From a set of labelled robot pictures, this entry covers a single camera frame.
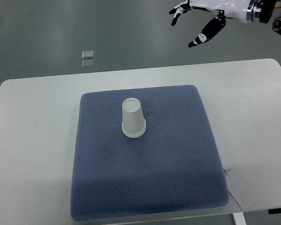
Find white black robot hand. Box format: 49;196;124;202
169;0;251;48

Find white paper cup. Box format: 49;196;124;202
123;131;145;138
122;97;146;133

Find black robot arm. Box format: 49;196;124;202
246;0;281;36

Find upper metal floor plate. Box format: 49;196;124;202
81;50;94;59

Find blue textured cushion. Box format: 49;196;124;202
70;85;229;221

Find white paper tag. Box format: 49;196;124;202
225;169;258;210

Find black table control panel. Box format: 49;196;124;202
268;208;281;215

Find white table leg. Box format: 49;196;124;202
232;212;247;225

